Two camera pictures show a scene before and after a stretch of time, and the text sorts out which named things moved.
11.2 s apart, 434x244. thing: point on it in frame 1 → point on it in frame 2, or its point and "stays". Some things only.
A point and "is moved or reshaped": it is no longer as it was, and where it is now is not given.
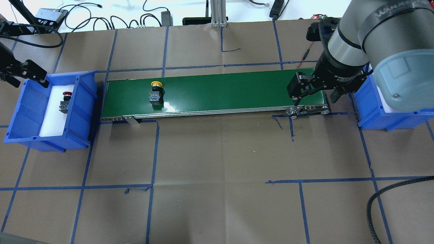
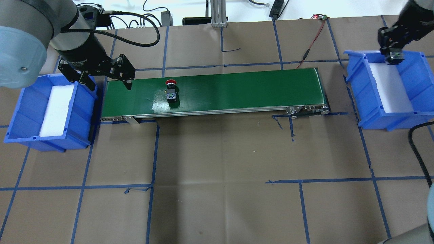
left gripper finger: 44,84 → 122,69
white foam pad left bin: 55,120 stays
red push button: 63,106 → 172,94
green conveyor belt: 240,94 stays
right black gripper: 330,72 → 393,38
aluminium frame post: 218,13 stays
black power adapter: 166,19 stays
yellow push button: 156,96 is moved or reshaped
